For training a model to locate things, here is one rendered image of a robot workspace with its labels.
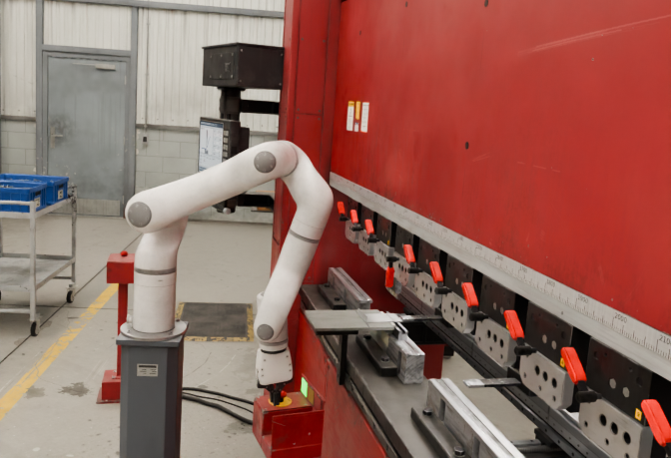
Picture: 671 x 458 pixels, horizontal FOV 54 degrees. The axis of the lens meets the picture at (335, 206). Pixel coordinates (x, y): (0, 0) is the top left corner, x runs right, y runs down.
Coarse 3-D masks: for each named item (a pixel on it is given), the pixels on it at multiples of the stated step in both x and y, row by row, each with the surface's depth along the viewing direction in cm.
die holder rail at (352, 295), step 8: (336, 272) 289; (344, 272) 290; (328, 280) 298; (336, 280) 283; (344, 280) 276; (352, 280) 277; (336, 288) 282; (344, 288) 269; (352, 288) 265; (360, 288) 266; (344, 296) 271; (352, 296) 257; (360, 296) 256; (368, 296) 255; (352, 304) 258; (360, 304) 252; (368, 304) 253
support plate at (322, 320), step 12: (312, 312) 221; (324, 312) 222; (336, 312) 223; (348, 312) 224; (372, 312) 226; (312, 324) 211; (324, 324) 210; (336, 324) 211; (348, 324) 212; (360, 324) 212; (372, 324) 213; (384, 324) 214
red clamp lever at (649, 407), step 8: (648, 400) 91; (656, 400) 92; (648, 408) 91; (656, 408) 91; (648, 416) 90; (656, 416) 90; (664, 416) 90; (656, 424) 89; (664, 424) 89; (656, 432) 89; (664, 432) 88; (664, 440) 88; (664, 448) 88
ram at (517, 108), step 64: (384, 0) 225; (448, 0) 172; (512, 0) 139; (576, 0) 117; (640, 0) 100; (384, 64) 223; (448, 64) 170; (512, 64) 138; (576, 64) 116; (640, 64) 100; (384, 128) 221; (448, 128) 169; (512, 128) 137; (576, 128) 116; (640, 128) 100; (384, 192) 219; (448, 192) 168; (512, 192) 137; (576, 192) 115; (640, 192) 99; (512, 256) 136; (576, 256) 114; (640, 256) 99; (576, 320) 114; (640, 320) 98
